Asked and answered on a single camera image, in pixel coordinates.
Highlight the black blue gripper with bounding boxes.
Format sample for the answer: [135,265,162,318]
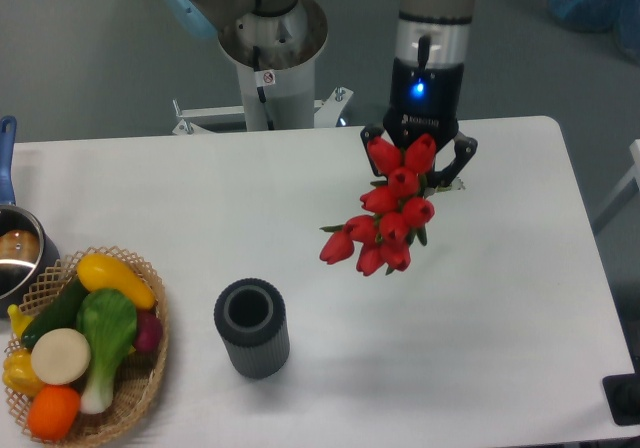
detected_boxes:
[360,58,478,188]

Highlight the red tulip bouquet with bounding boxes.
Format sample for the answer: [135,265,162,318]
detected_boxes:
[319,134,437,276]

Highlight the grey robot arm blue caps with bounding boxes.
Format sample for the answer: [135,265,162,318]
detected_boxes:
[164,0,477,191]

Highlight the blue plastic bag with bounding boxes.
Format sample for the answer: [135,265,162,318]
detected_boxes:
[545,0,639,64]

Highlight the dark grey ribbed vase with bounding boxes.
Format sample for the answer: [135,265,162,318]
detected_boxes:
[213,278,290,379]

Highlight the black box at table edge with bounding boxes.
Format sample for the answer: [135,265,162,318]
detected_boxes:
[602,373,639,426]

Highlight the purple red radish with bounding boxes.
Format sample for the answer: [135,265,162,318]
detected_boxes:
[133,311,163,353]

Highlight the yellow squash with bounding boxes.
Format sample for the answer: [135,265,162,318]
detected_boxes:
[76,253,156,310]

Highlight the green bok choy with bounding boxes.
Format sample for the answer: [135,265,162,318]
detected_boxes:
[76,288,137,415]

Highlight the woven wicker basket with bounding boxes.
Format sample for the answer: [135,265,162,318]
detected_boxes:
[1,246,169,447]

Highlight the dark green cucumber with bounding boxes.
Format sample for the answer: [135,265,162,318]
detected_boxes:
[21,277,89,350]

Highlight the cream round radish slice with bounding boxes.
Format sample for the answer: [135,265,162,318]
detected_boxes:
[31,328,91,385]

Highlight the yellow banana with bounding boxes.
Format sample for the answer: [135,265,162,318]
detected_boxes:
[7,304,33,339]

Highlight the orange fruit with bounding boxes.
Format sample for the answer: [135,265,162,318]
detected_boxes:
[27,385,80,441]

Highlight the yellow bell pepper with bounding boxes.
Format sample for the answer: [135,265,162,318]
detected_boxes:
[2,348,45,398]

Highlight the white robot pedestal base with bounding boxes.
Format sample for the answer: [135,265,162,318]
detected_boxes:
[173,0,353,135]

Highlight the white furniture frame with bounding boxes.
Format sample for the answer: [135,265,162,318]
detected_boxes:
[591,139,639,235]

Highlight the steel saucepan blue handle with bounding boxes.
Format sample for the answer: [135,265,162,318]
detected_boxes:
[1,115,59,319]

